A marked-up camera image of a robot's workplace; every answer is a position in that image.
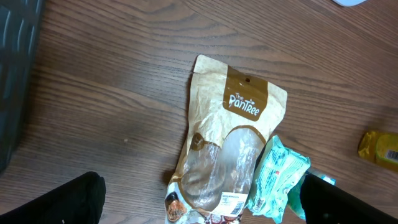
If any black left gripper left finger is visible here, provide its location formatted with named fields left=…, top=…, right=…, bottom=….
left=1, top=171, right=106, bottom=224

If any green white tissue pack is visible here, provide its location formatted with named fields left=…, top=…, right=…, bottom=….
left=287, top=168, right=336, bottom=221

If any white barcode scanner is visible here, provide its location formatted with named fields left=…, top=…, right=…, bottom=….
left=332, top=0, right=366, bottom=7

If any dark grey mesh plastic basket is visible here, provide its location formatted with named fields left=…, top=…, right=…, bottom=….
left=1, top=0, right=45, bottom=172

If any teal tissue packet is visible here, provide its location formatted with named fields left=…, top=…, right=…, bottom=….
left=246, top=135, right=310, bottom=223

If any brown snack bag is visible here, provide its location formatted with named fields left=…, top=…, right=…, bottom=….
left=164, top=55, right=287, bottom=223

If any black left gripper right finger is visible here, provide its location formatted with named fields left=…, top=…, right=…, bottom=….
left=300, top=174, right=397, bottom=224

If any yellow liquid bottle grey cap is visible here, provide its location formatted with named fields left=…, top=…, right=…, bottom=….
left=358, top=131, right=397, bottom=172

